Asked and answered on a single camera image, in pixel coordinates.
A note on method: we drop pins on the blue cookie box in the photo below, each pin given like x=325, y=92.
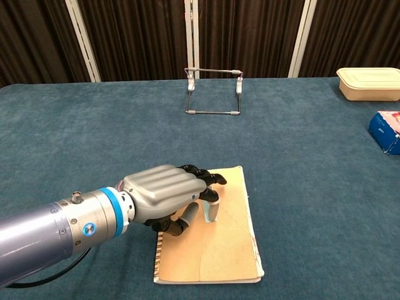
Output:
x=384, y=131

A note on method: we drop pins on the dark brown pleated curtain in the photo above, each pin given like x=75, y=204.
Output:
x=359, y=31
x=34, y=40
x=140, y=37
x=250, y=34

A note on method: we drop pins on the blue felt table mat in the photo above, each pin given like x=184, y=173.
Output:
x=93, y=131

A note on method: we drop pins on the white partition frame post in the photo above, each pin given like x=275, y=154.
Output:
x=301, y=37
x=192, y=34
x=84, y=40

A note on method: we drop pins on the yellow spiral notebook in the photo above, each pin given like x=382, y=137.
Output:
x=225, y=250

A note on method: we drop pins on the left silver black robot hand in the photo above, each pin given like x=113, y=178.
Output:
x=165, y=190

